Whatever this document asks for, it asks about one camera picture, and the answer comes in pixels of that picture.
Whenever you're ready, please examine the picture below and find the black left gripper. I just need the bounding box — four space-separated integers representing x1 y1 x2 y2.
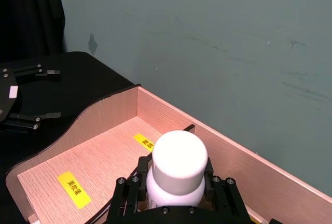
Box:
0 64 62 134

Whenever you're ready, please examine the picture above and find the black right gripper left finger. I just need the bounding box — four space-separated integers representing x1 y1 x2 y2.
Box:
106 156 153 221

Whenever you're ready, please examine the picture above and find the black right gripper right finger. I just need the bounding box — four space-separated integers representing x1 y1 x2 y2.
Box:
199 157 247 211

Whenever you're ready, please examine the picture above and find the white plastic bottle with cap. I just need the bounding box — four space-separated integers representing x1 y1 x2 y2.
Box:
146 130 209 209

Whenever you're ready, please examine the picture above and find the yellow rectangular label sticker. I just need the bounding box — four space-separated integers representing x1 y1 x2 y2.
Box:
133 133 156 152
57 171 92 209
247 213 264 224

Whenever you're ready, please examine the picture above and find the light wooden organizer tray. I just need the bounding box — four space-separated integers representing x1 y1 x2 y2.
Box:
5 83 332 224

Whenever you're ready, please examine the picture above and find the black curtain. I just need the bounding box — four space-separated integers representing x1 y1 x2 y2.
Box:
0 0 65 64

